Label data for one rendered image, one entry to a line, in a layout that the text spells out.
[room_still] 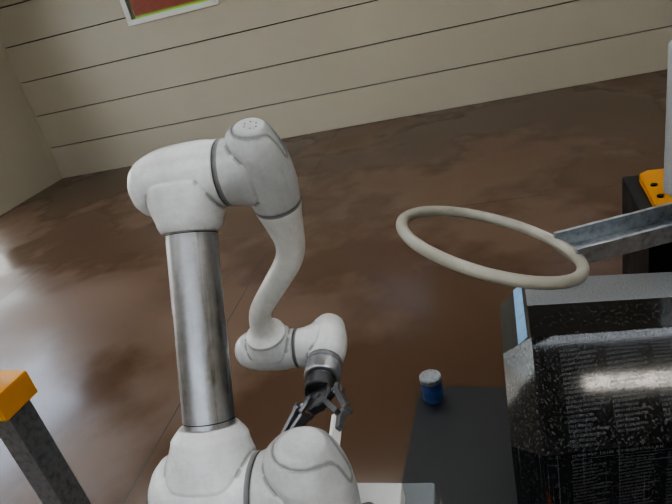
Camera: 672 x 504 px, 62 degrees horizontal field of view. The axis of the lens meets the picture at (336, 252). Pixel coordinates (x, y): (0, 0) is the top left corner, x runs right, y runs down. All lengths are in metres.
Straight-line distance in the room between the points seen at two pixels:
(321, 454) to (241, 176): 0.52
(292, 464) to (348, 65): 7.02
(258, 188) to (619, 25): 7.11
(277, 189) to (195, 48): 7.29
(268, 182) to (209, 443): 0.49
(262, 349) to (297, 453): 0.44
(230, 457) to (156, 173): 0.54
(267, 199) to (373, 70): 6.73
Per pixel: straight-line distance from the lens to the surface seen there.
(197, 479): 1.12
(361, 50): 7.73
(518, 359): 1.77
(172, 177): 1.09
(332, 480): 1.05
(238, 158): 1.05
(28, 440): 1.86
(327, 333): 1.43
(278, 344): 1.43
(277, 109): 8.11
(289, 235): 1.15
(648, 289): 1.96
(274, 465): 1.05
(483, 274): 1.26
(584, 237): 1.68
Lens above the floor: 1.84
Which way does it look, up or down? 25 degrees down
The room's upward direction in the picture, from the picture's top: 14 degrees counter-clockwise
